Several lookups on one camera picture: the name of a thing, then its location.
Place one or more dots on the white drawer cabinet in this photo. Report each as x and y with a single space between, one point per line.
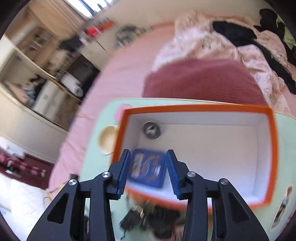
94 49

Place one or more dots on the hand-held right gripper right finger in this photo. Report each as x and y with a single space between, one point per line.
173 173

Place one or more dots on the orange tray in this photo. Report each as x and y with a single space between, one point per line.
106 25

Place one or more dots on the black pouch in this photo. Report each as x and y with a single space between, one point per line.
161 222

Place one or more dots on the black bag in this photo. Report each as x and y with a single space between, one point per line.
71 42

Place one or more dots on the black metal-tipped device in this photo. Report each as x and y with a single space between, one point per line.
131 219

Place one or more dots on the white drawer unit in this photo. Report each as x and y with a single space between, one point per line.
47 98

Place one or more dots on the pink bed sheet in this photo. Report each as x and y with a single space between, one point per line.
111 74

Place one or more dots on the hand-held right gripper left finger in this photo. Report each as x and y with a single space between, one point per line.
123 173

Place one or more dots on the red container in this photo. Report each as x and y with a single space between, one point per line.
93 31

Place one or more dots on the white paper roll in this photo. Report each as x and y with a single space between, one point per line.
71 84

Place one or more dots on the beige curtain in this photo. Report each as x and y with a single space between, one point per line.
69 14

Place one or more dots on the black clothing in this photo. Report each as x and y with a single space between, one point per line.
233 32

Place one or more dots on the pink printed fleece blanket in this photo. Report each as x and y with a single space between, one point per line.
201 41

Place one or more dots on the orange cardboard box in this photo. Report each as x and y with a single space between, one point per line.
196 108

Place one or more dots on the blue printed tin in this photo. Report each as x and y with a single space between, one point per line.
148 166

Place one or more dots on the open shelf unit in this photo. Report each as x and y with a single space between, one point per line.
27 58

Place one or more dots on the patterned cloth pile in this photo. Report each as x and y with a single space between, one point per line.
129 33

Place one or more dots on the black garment pile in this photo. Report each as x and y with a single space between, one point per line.
268 18

